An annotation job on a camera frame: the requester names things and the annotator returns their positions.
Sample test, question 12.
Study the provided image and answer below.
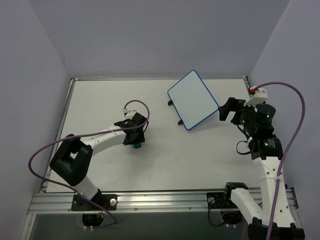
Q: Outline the blue whiteboard eraser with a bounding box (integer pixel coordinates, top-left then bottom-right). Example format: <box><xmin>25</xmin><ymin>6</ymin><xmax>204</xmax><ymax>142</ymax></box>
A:
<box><xmin>133</xmin><ymin>143</ymin><xmax>142</xmax><ymax>149</ymax></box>

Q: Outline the blue framed whiteboard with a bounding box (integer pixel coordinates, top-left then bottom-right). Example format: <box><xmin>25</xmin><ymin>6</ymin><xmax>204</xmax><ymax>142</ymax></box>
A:
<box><xmin>167</xmin><ymin>70</ymin><xmax>219</xmax><ymax>131</ymax></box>

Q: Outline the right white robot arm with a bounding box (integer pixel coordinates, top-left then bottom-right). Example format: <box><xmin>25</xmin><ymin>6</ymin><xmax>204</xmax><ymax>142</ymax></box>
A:
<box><xmin>218</xmin><ymin>97</ymin><xmax>305</xmax><ymax>240</ymax></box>

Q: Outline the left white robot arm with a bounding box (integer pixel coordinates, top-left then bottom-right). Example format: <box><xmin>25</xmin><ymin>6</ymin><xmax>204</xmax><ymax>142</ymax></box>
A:
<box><xmin>49</xmin><ymin>110</ymin><xmax>147</xmax><ymax>210</ymax></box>

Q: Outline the left black whiteboard foot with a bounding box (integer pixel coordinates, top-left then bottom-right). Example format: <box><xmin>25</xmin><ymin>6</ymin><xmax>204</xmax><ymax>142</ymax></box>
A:
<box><xmin>177</xmin><ymin>120</ymin><xmax>184</xmax><ymax>126</ymax></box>

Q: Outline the black thin cable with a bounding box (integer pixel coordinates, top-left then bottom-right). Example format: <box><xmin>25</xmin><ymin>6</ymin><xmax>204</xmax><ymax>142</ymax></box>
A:
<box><xmin>236</xmin><ymin>124</ymin><xmax>252</xmax><ymax>156</ymax></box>

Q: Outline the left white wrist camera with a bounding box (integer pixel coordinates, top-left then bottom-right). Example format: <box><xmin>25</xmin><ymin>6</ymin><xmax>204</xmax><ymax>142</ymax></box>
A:
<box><xmin>122</xmin><ymin>108</ymin><xmax>137</xmax><ymax>120</ymax></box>

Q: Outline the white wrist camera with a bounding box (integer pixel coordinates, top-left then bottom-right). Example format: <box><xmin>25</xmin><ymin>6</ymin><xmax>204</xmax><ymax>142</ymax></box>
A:
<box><xmin>243</xmin><ymin>86</ymin><xmax>268</xmax><ymax>108</ymax></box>
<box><xmin>122</xmin><ymin>108</ymin><xmax>137</xmax><ymax>120</ymax></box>

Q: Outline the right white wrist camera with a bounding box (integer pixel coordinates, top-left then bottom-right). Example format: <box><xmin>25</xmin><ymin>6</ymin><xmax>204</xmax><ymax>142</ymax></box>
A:
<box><xmin>243</xmin><ymin>86</ymin><xmax>268</xmax><ymax>108</ymax></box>

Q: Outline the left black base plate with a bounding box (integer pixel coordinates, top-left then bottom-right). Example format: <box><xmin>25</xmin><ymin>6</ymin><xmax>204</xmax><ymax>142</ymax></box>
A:
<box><xmin>71</xmin><ymin>193</ymin><xmax>118</xmax><ymax>212</ymax></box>

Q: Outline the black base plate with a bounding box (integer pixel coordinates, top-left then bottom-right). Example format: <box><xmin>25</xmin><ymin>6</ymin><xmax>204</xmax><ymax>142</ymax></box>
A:
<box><xmin>71</xmin><ymin>193</ymin><xmax>118</xmax><ymax>212</ymax></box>
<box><xmin>206</xmin><ymin>191</ymin><xmax>236</xmax><ymax>210</ymax></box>

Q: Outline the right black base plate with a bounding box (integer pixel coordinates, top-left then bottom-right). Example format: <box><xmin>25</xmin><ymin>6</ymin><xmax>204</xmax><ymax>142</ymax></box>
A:
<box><xmin>206</xmin><ymin>191</ymin><xmax>236</xmax><ymax>210</ymax></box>

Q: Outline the aluminium table edge frame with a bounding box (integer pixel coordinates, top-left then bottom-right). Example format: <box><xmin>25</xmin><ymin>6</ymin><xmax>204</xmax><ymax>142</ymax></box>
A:
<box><xmin>45</xmin><ymin>78</ymin><xmax>76</xmax><ymax>179</ymax></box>

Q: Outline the aluminium front rail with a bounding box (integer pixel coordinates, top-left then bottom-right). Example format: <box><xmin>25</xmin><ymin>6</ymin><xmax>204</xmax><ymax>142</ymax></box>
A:
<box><xmin>27</xmin><ymin>188</ymin><xmax>300</xmax><ymax>213</ymax></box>

